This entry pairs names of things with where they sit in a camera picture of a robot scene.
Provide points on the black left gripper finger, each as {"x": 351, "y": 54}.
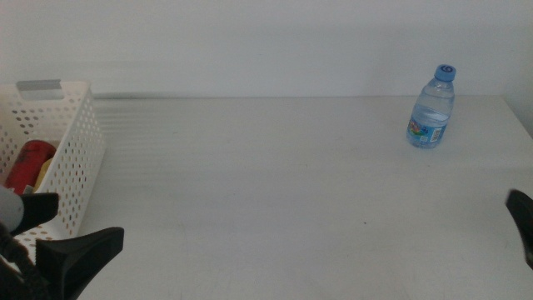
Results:
{"x": 39, "y": 206}
{"x": 71, "y": 262}

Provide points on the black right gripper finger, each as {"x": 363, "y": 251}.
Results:
{"x": 525, "y": 221}

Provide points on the yellow juice bottle red label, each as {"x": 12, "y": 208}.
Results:
{"x": 43, "y": 173}

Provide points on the red soda can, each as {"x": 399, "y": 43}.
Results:
{"x": 27, "y": 166}

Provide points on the clear water bottle blue cap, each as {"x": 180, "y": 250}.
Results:
{"x": 431, "y": 112}

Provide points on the white perforated plastic basket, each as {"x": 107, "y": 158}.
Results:
{"x": 79, "y": 146}

